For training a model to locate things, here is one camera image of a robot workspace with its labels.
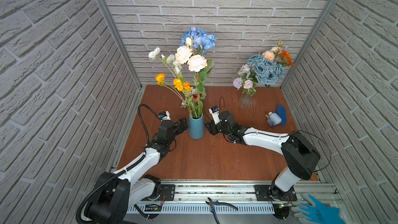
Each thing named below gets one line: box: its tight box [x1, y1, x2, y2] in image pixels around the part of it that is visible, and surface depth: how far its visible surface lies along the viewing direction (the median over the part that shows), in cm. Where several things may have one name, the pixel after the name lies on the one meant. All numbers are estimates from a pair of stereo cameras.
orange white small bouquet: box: [155, 73, 194, 116], surface depth 67 cm
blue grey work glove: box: [290, 192, 346, 224], surface depth 70 cm
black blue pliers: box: [205, 197, 239, 224], surface depth 72 cm
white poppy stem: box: [148, 46, 178, 80], surface depth 65 cm
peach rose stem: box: [262, 40, 284, 64], surface depth 87 cm
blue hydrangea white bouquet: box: [178, 26, 217, 55], surface depth 61 cm
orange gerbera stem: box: [280, 49, 295, 67], surface depth 81 cm
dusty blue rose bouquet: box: [246, 53, 286, 86], surface depth 81 cm
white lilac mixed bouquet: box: [232, 63, 259, 97], surface depth 90 cm
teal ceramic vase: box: [188, 113, 205, 140], surface depth 83 cm
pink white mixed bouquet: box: [175, 36, 213, 119], surface depth 60 cm
